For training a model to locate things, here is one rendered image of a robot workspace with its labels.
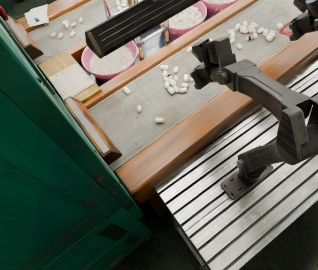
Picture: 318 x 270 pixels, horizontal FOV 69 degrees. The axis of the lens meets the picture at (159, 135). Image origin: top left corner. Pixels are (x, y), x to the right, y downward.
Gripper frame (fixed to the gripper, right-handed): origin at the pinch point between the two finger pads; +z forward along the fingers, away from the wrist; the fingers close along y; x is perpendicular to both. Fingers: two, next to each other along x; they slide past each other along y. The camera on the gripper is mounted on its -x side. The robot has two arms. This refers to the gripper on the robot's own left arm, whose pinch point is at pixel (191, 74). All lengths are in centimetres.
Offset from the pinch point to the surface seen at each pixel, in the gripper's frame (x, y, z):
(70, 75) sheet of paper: -21, 34, 37
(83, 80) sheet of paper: -16.5, 31.2, 31.7
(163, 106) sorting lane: 7.1, 12.4, 9.7
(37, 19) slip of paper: -53, 29, 77
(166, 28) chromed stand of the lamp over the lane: -17.7, -10.9, 22.8
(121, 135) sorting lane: 7.1, 33.1, 9.8
